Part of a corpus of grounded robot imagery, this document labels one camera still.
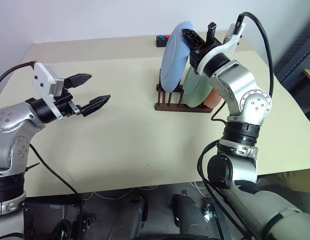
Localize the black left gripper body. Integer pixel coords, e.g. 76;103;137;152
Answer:
54;86;85;119

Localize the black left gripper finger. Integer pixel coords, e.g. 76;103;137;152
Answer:
81;94;111;118
63;73;93;89

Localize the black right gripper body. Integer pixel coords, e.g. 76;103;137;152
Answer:
190;40;222;74

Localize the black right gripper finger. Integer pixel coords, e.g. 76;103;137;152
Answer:
206;21;217;45
181;27;207;52

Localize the blue plate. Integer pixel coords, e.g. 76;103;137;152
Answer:
161;20;195;92

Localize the green plate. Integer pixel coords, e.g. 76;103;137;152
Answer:
182;67;214;108

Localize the red plate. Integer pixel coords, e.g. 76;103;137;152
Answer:
204;88;224;109

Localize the dark brown dish rack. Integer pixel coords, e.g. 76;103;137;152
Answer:
154;68;213;113

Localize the black button box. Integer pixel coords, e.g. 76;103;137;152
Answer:
156;34;170;48

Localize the small black clip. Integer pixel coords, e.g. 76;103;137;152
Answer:
82;216;97;230

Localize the dark grey rounded shape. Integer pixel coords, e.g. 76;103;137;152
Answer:
171;194;205;240
114;196;149;240

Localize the black and silver clamp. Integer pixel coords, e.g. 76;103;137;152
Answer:
203;203;217;221

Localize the olive green fabric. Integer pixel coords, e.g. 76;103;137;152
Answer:
256;170;310;198

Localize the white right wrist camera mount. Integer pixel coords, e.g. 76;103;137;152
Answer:
196;22;246;76

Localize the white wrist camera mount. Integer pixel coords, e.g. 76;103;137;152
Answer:
32;62;67;121
196;22;246;76

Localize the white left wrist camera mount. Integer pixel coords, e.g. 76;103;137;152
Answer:
32;62;67;121

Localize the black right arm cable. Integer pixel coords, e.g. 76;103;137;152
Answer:
197;11;274;240

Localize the white cable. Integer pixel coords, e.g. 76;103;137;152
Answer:
189;181;210;198
81;186;155;201

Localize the black frame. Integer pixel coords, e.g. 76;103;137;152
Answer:
23;194;83;240

